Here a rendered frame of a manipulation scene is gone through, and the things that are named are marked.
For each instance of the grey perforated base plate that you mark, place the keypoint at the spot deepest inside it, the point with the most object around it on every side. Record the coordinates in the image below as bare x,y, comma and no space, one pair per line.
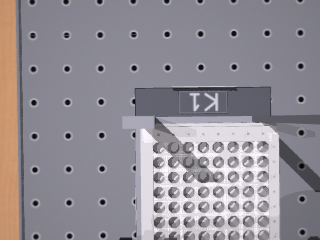
78,63

